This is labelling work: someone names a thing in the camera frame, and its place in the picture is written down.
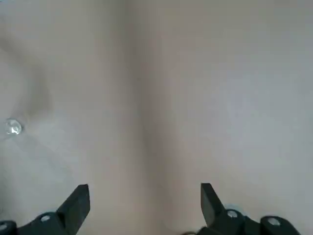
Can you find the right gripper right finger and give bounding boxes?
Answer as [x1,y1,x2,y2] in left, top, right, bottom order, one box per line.
[195,182,302,235]

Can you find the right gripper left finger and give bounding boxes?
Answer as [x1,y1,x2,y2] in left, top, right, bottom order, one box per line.
[0,184,91,235]

